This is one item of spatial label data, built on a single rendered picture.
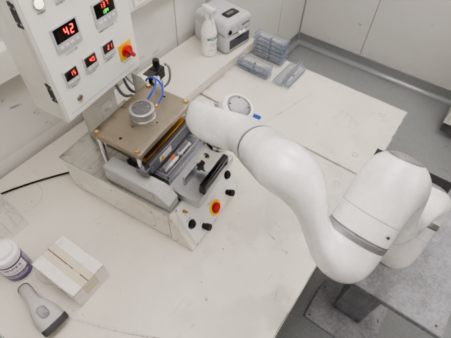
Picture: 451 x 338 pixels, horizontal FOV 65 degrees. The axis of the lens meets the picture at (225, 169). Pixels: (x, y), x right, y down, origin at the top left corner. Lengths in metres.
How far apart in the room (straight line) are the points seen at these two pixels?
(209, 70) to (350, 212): 1.37
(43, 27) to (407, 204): 0.84
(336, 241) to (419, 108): 2.73
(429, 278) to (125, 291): 1.00
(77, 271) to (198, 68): 1.11
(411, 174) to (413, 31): 2.70
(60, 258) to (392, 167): 0.99
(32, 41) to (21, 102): 0.60
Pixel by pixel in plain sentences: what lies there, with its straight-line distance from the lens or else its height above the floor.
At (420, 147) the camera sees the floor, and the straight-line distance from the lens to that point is 2.92.
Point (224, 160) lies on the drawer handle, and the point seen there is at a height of 1.01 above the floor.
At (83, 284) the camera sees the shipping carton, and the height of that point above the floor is 0.84.
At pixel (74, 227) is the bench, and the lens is 1.38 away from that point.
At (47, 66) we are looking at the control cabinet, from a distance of 1.00.
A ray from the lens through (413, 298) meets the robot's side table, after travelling 1.35.
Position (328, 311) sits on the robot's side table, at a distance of 2.03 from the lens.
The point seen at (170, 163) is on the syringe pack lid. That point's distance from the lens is 1.13.
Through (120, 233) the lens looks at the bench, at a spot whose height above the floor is 0.75.
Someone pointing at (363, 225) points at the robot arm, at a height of 1.42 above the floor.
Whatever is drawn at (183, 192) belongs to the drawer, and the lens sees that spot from 1.10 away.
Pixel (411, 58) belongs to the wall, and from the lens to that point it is 3.32.
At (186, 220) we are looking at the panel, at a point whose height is 0.86.
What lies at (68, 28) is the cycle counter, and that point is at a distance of 1.01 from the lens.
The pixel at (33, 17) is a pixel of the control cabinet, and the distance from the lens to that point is 0.95.
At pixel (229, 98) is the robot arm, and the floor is 1.32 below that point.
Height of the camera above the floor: 1.88
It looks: 52 degrees down
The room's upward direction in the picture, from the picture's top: 3 degrees clockwise
